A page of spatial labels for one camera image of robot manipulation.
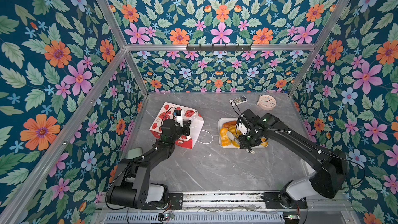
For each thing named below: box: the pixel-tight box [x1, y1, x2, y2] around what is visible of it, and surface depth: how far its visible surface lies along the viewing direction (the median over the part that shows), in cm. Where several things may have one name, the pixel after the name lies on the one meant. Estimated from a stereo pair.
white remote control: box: [229, 95, 248, 106], surface depth 117 cm
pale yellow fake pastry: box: [219, 127, 232, 147], surface depth 92 cm
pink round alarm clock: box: [257, 94, 277, 111], surface depth 113 cm
